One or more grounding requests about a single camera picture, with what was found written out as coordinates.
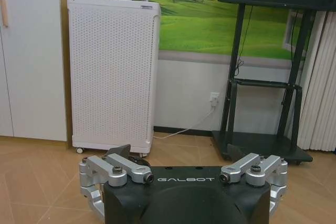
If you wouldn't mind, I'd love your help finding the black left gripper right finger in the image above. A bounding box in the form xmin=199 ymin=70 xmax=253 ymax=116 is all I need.
xmin=219 ymin=144 xmax=289 ymax=218

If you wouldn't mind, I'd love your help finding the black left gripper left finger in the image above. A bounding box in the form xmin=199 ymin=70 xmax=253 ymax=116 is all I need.
xmin=78 ymin=144 xmax=154 ymax=220

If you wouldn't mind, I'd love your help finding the black wheeled television stand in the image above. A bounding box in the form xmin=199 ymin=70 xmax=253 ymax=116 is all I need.
xmin=211 ymin=3 xmax=313 ymax=166

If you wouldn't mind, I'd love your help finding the white perforated air purifier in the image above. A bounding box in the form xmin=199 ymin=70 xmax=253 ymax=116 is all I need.
xmin=66 ymin=0 xmax=162 ymax=157

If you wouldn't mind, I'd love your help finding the white pleated curtain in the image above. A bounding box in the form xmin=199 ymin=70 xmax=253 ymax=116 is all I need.
xmin=298 ymin=10 xmax=336 ymax=152

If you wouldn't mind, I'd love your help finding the white wardrobe door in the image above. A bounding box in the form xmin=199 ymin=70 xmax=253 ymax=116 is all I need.
xmin=0 ymin=0 xmax=68 ymax=142

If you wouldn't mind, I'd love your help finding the green meadow landscape poster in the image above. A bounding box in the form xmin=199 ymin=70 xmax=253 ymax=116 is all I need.
xmin=132 ymin=0 xmax=307 ymax=60

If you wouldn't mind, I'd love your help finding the white power cable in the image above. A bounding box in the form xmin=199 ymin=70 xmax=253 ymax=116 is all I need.
xmin=153 ymin=97 xmax=217 ymax=140

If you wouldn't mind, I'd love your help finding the white wall power socket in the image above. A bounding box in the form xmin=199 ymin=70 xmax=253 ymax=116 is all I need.
xmin=209 ymin=91 xmax=221 ymax=104

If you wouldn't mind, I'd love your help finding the black hanging cable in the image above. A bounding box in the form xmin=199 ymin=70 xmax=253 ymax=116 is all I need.
xmin=235 ymin=5 xmax=254 ymax=78

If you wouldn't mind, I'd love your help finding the wooden door handle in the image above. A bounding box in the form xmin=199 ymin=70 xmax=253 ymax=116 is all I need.
xmin=0 ymin=0 xmax=9 ymax=28

